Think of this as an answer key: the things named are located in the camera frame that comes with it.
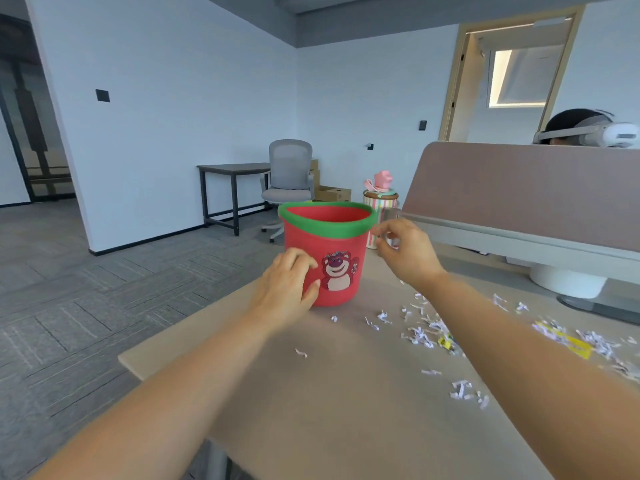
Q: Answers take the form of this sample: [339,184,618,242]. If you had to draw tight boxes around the white paper shreds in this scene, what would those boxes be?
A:
[293,292,640,411]

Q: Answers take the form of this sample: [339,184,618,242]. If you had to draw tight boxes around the grey metal desk shelf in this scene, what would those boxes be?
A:
[382,209,640,283]

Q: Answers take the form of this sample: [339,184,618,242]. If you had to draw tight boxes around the black framed glass door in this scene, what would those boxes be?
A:
[0,14,76,203]

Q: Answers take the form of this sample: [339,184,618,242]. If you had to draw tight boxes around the person's left hand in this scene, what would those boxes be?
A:
[247,247,322,329]

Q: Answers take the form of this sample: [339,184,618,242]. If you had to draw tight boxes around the white headset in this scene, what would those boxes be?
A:
[532,110,640,149]

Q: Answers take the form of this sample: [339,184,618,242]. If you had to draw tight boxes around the grey office chair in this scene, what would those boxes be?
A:
[259,139,316,243]

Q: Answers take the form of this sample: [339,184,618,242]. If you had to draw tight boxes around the yellow brown snack wrapper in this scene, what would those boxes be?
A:
[532,319,593,361]

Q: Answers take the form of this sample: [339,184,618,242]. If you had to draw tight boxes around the dark table with black legs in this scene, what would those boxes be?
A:
[196,162,272,237]

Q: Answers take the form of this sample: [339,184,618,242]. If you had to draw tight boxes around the person's right forearm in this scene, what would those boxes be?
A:
[417,268,640,480]

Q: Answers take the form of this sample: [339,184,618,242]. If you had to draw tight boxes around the striped bottle with pink lid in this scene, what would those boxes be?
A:
[363,170,400,249]

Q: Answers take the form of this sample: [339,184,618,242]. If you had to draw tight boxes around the person's right hand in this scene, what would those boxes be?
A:
[371,217,449,291]

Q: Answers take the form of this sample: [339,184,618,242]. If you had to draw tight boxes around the open cardboard box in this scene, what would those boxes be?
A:
[313,184,353,203]

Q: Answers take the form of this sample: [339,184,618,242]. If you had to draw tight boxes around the white round stand base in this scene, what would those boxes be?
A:
[529,262,609,299]

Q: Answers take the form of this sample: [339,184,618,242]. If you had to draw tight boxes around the pink desk partition panel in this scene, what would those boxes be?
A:
[399,140,640,253]

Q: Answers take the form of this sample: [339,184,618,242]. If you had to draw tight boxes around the red bin with green rim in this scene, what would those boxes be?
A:
[277,200,377,308]

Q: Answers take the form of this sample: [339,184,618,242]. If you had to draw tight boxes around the black cable grommet cover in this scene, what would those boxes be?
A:
[557,294,640,325]

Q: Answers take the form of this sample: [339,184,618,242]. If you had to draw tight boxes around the wooden door frame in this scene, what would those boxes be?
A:
[438,4,587,143]

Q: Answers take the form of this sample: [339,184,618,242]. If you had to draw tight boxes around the person's left forearm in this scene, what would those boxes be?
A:
[29,307,301,480]

